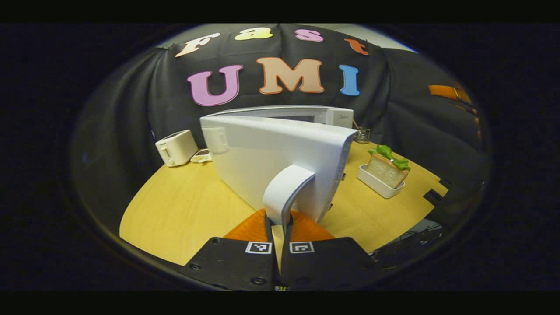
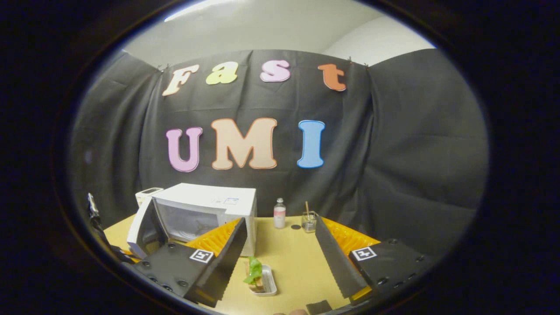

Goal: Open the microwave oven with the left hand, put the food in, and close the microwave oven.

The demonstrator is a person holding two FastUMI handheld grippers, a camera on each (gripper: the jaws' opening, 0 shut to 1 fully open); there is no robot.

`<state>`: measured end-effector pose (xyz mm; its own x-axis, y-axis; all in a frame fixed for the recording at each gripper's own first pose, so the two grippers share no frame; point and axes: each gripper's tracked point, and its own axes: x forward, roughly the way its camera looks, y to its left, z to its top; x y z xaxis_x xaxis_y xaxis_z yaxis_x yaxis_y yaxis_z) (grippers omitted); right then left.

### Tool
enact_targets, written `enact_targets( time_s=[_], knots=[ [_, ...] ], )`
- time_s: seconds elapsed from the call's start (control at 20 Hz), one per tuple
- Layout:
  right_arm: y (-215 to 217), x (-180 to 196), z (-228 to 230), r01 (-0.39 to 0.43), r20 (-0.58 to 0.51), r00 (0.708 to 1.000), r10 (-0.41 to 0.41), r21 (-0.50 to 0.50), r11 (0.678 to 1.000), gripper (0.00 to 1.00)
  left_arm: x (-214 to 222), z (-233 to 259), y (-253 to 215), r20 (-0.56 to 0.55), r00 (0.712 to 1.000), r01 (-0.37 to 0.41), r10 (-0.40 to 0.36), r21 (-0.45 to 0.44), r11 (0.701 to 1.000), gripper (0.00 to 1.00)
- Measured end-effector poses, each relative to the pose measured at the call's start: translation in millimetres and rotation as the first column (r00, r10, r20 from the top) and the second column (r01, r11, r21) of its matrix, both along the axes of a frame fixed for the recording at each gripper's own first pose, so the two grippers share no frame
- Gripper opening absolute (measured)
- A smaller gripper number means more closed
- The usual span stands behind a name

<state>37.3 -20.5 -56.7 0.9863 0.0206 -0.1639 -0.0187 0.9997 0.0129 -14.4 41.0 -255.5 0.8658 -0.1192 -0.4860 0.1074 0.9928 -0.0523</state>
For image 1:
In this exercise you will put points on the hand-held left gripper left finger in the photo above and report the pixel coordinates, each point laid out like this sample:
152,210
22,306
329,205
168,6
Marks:
245,267

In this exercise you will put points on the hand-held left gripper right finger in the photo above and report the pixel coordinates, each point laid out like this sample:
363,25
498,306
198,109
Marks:
332,267

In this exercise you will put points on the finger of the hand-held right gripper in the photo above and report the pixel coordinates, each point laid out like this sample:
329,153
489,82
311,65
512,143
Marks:
446,92

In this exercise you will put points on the toast sandwich with lettuce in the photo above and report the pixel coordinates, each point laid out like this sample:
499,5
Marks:
387,170

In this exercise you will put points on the white microwave oven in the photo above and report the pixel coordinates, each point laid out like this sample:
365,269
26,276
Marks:
262,153

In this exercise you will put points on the white rectangular tray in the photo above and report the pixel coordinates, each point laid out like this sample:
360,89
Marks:
376,186

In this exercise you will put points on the glass jar with sticks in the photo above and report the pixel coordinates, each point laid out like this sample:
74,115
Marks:
362,134

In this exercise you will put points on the small white patterned dish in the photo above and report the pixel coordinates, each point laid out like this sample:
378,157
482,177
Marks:
202,156

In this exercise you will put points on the white toaster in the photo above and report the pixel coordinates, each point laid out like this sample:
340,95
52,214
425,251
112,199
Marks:
177,148

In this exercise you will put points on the black backdrop cloth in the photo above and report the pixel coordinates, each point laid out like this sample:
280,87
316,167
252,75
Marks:
131,109

